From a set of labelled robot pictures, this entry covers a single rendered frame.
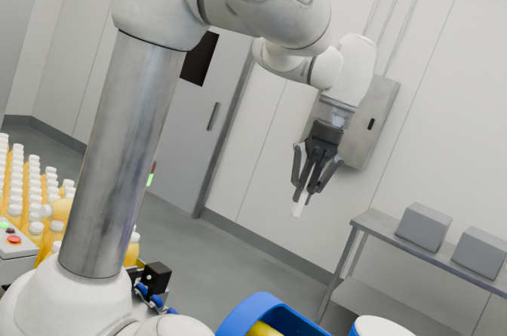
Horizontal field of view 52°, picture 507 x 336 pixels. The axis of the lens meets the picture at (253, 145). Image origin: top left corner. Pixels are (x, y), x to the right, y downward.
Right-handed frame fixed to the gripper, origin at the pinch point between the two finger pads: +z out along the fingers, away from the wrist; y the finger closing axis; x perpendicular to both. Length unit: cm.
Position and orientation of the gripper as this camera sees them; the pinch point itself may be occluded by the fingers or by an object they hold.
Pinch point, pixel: (299, 203)
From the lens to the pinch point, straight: 125.2
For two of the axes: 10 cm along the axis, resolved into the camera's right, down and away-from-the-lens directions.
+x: -1.6, -2.3, 9.6
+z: -3.4, 9.3, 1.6
